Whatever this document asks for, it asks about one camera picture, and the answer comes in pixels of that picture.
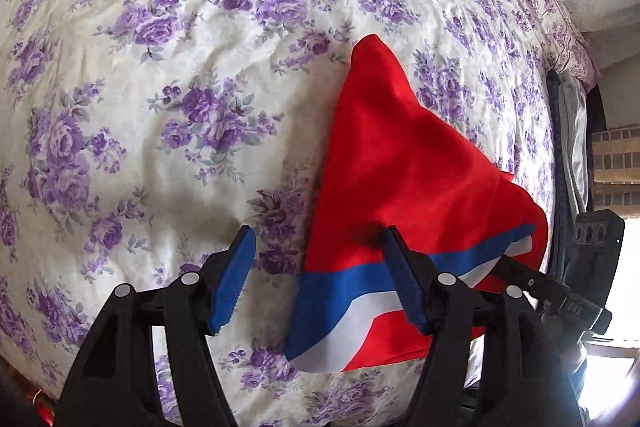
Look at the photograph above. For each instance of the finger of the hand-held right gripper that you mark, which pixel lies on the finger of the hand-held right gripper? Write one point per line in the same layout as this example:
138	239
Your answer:
530	279

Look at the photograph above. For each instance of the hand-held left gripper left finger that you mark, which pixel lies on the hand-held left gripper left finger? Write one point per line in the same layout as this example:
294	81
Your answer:
230	282

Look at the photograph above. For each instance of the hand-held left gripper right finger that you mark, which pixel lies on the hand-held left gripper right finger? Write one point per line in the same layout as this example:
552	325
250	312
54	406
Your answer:
407	282

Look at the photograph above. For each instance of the red blue white pants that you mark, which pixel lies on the red blue white pants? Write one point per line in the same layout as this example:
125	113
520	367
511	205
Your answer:
400	167

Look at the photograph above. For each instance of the dark blue garment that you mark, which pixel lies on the dark blue garment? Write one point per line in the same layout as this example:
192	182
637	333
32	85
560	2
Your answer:
560	187

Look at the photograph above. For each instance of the brick patterned box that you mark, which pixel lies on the brick patterned box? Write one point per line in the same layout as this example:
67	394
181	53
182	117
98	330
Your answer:
617	167

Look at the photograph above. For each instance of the purple floral bedspread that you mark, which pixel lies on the purple floral bedspread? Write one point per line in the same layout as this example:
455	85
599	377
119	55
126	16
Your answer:
175	82

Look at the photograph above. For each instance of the purple floral pillow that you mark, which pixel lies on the purple floral pillow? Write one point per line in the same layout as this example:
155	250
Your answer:
575	47

